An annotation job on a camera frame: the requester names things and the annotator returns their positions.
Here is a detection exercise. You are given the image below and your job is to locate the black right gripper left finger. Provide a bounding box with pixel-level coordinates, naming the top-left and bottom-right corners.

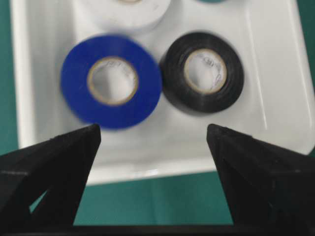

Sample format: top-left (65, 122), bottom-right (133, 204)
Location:
top-left (0, 124), bottom-right (101, 234)

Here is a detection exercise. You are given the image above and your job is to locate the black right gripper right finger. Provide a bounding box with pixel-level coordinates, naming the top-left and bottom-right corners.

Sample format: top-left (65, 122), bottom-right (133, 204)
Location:
top-left (207, 124), bottom-right (315, 236)

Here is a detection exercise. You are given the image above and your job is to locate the blue tape roll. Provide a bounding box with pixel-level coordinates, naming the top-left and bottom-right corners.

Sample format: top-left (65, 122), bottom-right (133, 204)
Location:
top-left (61, 34), bottom-right (162, 129)

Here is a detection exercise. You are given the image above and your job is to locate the black tape roll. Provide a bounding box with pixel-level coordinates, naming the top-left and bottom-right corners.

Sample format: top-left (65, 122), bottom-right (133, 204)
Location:
top-left (160, 31), bottom-right (245, 114)

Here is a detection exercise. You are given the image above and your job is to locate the white tape roll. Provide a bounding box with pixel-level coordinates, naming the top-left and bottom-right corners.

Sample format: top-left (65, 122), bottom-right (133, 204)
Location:
top-left (79, 0), bottom-right (171, 32)

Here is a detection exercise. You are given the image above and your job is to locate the teal tape roll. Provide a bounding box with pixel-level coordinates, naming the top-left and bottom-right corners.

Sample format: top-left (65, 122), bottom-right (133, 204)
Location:
top-left (198, 0), bottom-right (226, 4)

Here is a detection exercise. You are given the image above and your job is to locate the green table cloth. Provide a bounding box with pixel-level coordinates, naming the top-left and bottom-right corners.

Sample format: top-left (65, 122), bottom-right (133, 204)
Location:
top-left (0, 0), bottom-right (315, 227)

